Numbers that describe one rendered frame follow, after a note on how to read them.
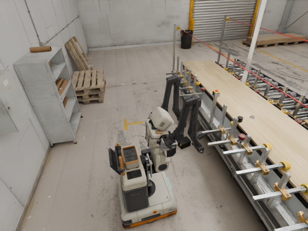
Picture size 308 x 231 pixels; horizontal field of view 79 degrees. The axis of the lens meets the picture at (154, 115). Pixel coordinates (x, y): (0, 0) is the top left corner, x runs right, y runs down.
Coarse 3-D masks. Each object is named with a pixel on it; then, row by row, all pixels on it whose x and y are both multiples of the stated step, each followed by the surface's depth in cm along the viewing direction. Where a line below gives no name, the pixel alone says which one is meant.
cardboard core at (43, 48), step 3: (30, 48) 296; (33, 48) 297; (36, 48) 297; (39, 48) 298; (42, 48) 298; (45, 48) 299; (48, 48) 299; (30, 51) 297; (33, 51) 298; (36, 51) 299; (39, 51) 300; (42, 51) 302; (45, 51) 304
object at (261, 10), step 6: (264, 0) 268; (264, 6) 272; (258, 18) 282; (258, 24) 285; (258, 30) 290; (252, 42) 302; (252, 48) 305; (252, 54) 311; (246, 66) 324; (246, 72) 329; (246, 78) 336
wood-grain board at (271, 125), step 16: (192, 64) 418; (208, 64) 415; (208, 80) 346; (224, 80) 344; (224, 96) 295; (240, 96) 293; (256, 96) 292; (240, 112) 257; (256, 112) 256; (272, 112) 255; (256, 128) 228; (272, 128) 227; (288, 128) 226; (304, 128) 225; (256, 144) 207; (272, 144) 205; (288, 144) 204; (304, 144) 203; (272, 160) 186; (288, 160) 186; (304, 160) 185; (304, 176) 170
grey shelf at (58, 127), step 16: (16, 64) 257; (32, 64) 260; (48, 64) 266; (64, 64) 340; (32, 80) 272; (48, 80) 276; (32, 96) 285; (48, 96) 290; (64, 96) 317; (48, 112) 305; (64, 112) 310; (80, 112) 412; (48, 128) 321; (64, 128) 327
